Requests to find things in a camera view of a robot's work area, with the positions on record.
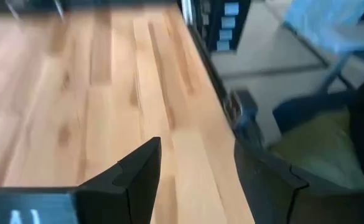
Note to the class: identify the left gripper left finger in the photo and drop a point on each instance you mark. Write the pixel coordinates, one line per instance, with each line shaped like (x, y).
(132, 193)

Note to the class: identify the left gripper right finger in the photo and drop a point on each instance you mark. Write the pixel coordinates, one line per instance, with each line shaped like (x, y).
(272, 193)

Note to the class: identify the olive green cushion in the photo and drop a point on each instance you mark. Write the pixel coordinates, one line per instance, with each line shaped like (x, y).
(321, 149)

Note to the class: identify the black rack with blue labels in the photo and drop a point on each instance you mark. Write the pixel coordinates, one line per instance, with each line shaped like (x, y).
(231, 23)

